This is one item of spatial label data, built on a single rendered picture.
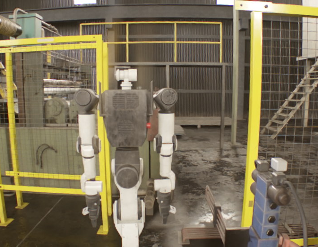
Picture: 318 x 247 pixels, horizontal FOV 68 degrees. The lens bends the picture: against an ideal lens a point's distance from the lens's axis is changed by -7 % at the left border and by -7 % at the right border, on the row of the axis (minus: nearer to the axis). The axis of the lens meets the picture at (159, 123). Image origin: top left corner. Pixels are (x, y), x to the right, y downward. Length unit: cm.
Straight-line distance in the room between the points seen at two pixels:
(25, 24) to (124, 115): 247
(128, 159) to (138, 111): 26
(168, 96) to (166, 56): 1096
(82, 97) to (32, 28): 219
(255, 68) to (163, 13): 1053
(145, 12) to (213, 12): 301
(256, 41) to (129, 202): 118
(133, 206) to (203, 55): 1118
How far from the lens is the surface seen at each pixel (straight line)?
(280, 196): 66
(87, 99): 132
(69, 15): 1263
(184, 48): 1235
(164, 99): 131
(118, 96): 120
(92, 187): 154
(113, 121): 123
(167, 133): 138
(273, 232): 76
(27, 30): 345
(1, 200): 299
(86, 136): 139
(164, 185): 153
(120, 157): 131
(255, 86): 146
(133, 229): 169
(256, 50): 148
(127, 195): 156
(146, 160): 322
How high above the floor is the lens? 137
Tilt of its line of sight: 8 degrees down
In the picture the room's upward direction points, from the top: straight up
